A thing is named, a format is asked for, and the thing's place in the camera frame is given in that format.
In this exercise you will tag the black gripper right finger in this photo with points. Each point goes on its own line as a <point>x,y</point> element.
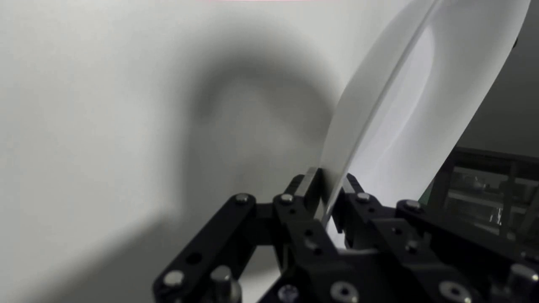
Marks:
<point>392,236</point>

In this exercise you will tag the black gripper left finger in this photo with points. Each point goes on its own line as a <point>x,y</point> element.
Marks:
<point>296,224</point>

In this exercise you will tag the white square plate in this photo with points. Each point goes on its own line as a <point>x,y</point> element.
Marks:
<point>426,101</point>

